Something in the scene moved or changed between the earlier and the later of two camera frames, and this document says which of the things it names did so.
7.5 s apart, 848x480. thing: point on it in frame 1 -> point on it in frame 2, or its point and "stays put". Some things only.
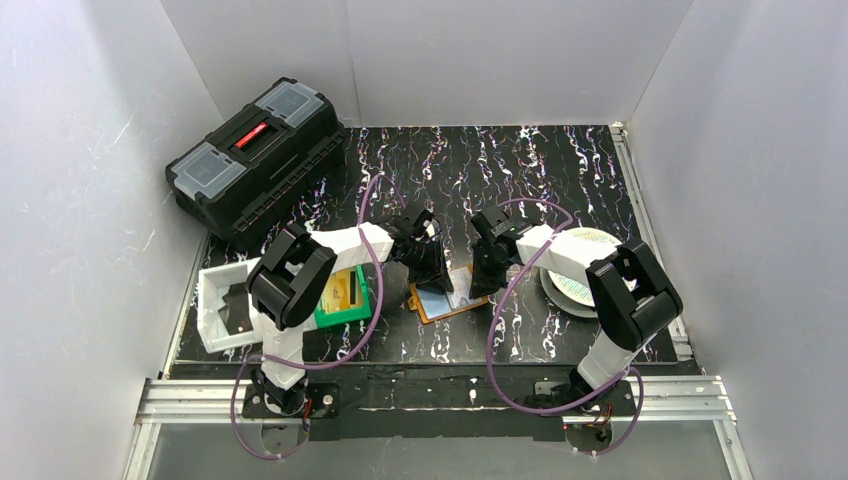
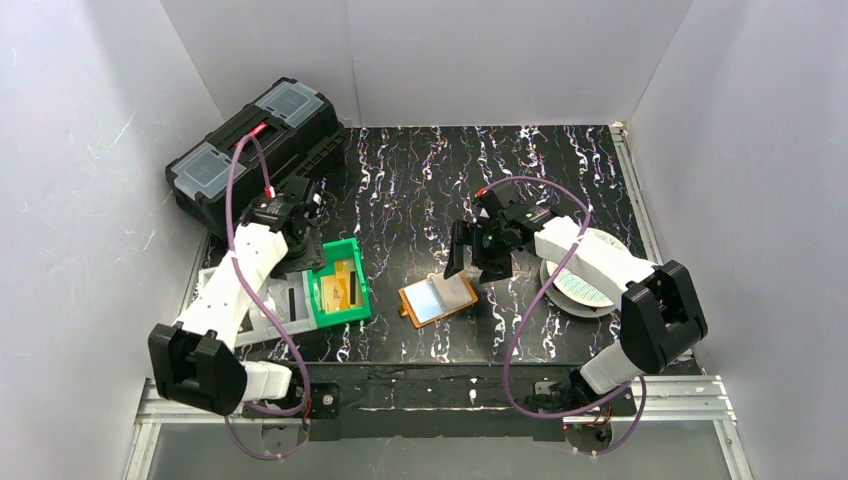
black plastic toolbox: x=244 y=171 stays put
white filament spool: x=571 y=291 stays put
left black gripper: x=429 y=258 -> x=308 y=249
